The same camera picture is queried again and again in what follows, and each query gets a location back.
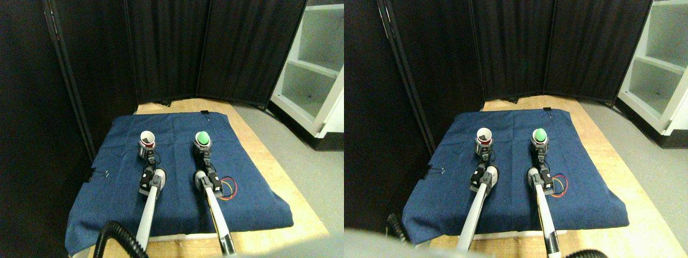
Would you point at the red cup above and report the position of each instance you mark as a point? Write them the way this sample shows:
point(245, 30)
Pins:
point(484, 133)
point(196, 142)
point(534, 138)
point(147, 135)

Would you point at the green ball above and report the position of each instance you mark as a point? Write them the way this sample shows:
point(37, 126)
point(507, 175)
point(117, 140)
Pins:
point(540, 134)
point(202, 137)

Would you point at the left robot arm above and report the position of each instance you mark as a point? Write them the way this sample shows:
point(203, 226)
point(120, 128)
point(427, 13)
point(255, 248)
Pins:
point(477, 215)
point(148, 215)

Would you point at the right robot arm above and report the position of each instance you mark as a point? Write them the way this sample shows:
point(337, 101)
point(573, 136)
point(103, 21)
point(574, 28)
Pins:
point(543, 215)
point(215, 215)

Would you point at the dark blue cloth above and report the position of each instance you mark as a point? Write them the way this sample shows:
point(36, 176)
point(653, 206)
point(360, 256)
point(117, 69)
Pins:
point(177, 204)
point(510, 204)

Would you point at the curtain stand foot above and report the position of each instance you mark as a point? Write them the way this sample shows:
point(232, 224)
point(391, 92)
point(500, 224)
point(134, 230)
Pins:
point(165, 103)
point(511, 100)

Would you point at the curtain stand pole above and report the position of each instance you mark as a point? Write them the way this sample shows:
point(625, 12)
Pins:
point(65, 64)
point(401, 64)

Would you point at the white shelf unit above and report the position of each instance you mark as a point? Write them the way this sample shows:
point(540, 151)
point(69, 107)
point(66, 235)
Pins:
point(312, 80)
point(658, 75)

